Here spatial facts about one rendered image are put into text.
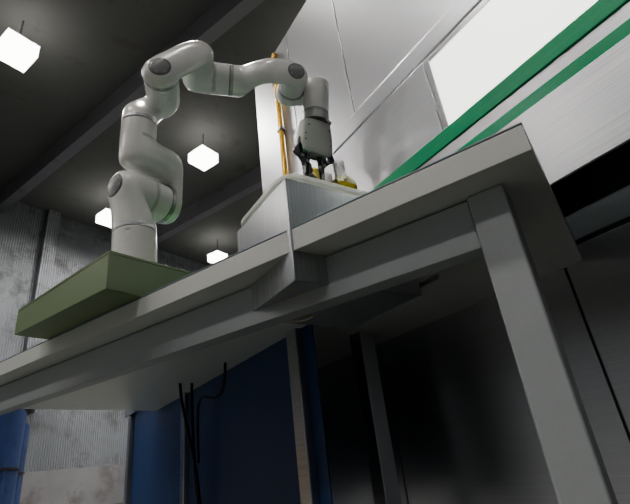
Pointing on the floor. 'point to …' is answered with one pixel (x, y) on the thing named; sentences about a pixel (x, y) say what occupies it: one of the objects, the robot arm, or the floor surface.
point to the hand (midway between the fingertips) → (313, 173)
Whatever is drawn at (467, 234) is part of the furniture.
